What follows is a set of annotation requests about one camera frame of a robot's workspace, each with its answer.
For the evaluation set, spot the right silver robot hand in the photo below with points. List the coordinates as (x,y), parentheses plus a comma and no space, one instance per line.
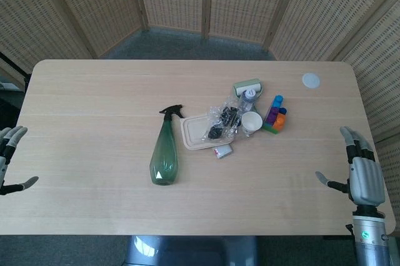
(364,172)

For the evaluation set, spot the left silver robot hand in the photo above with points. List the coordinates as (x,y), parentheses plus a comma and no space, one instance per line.
(6,141)

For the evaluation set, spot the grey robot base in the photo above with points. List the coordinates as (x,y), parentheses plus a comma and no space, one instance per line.
(190,250)

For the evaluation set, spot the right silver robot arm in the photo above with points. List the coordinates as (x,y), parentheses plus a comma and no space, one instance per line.
(372,234)

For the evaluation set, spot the clear plastic water bottle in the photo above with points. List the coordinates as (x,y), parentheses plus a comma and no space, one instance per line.
(248,99)

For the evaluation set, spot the green spray bottle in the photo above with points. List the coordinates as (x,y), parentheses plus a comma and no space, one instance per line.
(165,153)

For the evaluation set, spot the black stand pole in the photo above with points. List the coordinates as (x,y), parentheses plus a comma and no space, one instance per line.
(12,66)

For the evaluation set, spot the colourful building block stack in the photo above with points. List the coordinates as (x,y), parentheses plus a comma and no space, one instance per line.
(275,116)

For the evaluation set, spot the white paper cup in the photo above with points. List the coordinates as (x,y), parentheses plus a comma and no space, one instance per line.
(251,122)

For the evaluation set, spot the small grey white packet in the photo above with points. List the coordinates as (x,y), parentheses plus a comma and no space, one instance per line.
(223,151)

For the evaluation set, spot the green lint roller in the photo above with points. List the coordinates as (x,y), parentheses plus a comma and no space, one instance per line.
(248,86)

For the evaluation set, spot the clear bag with black parts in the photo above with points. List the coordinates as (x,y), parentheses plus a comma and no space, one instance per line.
(223,119)

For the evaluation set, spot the beige rectangular tray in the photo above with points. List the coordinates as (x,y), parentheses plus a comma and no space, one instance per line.
(193,133)

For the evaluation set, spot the woven bamboo folding screen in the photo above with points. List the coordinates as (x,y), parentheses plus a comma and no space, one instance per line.
(200,3)

